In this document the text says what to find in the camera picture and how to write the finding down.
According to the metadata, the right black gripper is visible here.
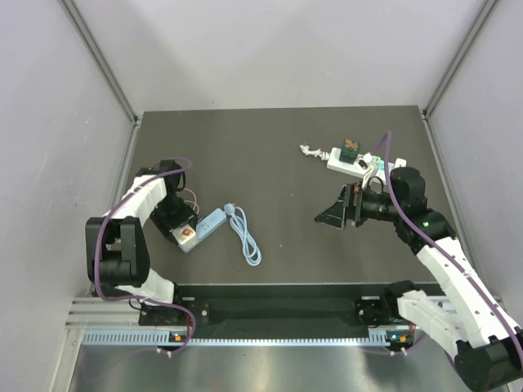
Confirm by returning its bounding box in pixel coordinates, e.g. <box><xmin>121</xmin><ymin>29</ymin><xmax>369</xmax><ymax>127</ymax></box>
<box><xmin>315</xmin><ymin>180</ymin><xmax>403</xmax><ymax>229</ymax></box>

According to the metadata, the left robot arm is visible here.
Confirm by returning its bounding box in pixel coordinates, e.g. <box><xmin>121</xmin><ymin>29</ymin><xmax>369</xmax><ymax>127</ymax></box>
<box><xmin>85</xmin><ymin>157</ymin><xmax>198</xmax><ymax>324</ymax></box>

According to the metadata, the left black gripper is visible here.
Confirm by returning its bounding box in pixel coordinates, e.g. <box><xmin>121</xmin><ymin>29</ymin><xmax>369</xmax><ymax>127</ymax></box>
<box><xmin>150</xmin><ymin>194</ymin><xmax>199</xmax><ymax>245</ymax></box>

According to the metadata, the dark green charger cube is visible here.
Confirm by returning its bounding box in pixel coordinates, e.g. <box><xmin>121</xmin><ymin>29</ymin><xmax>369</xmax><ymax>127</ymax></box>
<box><xmin>339</xmin><ymin>139</ymin><xmax>360</xmax><ymax>164</ymax></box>

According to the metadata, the white cube socket adapter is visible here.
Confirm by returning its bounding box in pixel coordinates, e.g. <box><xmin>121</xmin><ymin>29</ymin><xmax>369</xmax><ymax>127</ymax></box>
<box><xmin>171</xmin><ymin>224</ymin><xmax>199</xmax><ymax>249</ymax></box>

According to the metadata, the white multicolour power strip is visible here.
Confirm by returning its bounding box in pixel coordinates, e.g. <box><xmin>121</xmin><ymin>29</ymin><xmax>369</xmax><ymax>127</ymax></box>
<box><xmin>326</xmin><ymin>147</ymin><xmax>397</xmax><ymax>183</ymax></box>

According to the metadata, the light green plug adapter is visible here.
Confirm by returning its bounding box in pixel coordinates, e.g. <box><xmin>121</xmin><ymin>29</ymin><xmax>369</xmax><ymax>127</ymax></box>
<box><xmin>373</xmin><ymin>155</ymin><xmax>383</xmax><ymax>170</ymax></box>

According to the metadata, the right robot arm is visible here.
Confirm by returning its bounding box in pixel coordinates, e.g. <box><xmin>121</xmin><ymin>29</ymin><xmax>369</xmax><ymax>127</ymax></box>
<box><xmin>315</xmin><ymin>167</ymin><xmax>522</xmax><ymax>391</ymax></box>

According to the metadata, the light blue coiled cable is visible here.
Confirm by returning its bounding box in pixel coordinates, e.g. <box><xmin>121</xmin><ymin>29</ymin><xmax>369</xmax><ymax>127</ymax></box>
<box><xmin>223</xmin><ymin>203</ymin><xmax>262</xmax><ymax>269</ymax></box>

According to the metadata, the blue power strip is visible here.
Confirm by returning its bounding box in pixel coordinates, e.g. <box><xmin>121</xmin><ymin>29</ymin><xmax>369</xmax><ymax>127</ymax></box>
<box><xmin>179</xmin><ymin>208</ymin><xmax>227</xmax><ymax>253</ymax></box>

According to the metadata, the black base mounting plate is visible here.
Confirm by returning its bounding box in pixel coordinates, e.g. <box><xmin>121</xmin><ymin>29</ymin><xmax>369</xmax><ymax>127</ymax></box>
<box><xmin>138</xmin><ymin>283</ymin><xmax>450</xmax><ymax>340</ymax></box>

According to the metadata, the slotted cable duct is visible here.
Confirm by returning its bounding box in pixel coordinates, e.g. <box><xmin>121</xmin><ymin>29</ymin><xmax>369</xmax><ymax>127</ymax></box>
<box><xmin>82</xmin><ymin>330</ymin><xmax>413</xmax><ymax>347</ymax></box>

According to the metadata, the white knotted cord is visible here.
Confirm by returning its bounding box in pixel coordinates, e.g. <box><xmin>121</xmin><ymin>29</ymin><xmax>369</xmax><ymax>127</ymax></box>
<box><xmin>299</xmin><ymin>142</ymin><xmax>330</xmax><ymax>161</ymax></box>

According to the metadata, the white 80W charger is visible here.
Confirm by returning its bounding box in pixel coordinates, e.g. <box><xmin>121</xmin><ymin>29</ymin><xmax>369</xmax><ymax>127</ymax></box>
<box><xmin>395</xmin><ymin>158</ymin><xmax>407</xmax><ymax>168</ymax></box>

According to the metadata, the thin pink wire loop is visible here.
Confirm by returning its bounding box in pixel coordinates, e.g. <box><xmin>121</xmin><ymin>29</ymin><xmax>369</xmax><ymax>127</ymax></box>
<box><xmin>181</xmin><ymin>186</ymin><xmax>201</xmax><ymax>216</ymax></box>

